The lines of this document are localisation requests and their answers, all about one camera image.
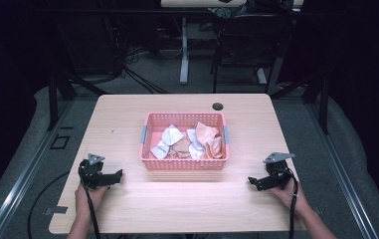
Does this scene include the pink plastic basket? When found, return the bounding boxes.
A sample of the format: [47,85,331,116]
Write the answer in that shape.
[139,112,231,171]

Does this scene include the person's right hand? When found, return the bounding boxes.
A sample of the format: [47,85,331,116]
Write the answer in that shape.
[269,177,311,217]

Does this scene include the black metal stand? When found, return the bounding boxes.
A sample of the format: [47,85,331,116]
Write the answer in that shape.
[47,74,60,131]
[318,74,330,135]

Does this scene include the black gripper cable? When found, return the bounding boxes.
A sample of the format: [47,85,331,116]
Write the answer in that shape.
[278,167,300,239]
[81,175,102,239]

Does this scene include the bundle of floor cables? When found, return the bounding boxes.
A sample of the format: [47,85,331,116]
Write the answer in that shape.
[110,46,170,95]

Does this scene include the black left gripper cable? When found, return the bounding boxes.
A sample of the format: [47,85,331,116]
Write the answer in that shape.
[81,175,102,239]

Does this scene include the person's left hand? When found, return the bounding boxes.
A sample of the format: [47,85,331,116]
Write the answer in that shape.
[74,182,110,218]

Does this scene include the white desk leg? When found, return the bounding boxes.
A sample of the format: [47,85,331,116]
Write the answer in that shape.
[179,17,191,86]

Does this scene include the aluminium floor rail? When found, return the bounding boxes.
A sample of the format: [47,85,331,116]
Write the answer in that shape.
[305,102,379,239]
[0,99,76,239]

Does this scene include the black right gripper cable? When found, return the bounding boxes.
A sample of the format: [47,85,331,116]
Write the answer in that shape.
[278,167,300,239]

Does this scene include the grey tape strip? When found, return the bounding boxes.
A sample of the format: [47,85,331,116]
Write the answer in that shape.
[43,205,69,216]

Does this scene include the black chair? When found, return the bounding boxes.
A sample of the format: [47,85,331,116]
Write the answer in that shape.
[210,12,294,95]

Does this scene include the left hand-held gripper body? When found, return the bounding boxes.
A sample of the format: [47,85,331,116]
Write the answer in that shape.
[78,152,112,190]

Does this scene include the crumpled cloths in basket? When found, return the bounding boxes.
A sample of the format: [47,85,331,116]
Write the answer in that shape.
[185,127,207,161]

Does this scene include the black floor cable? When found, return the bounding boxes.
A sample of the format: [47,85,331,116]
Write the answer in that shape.
[27,170,72,239]

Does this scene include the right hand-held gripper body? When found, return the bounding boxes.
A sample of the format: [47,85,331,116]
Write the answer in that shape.
[263,151,296,191]

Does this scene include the short white desk foot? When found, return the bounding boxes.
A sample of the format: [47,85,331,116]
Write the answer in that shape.
[256,67,269,86]

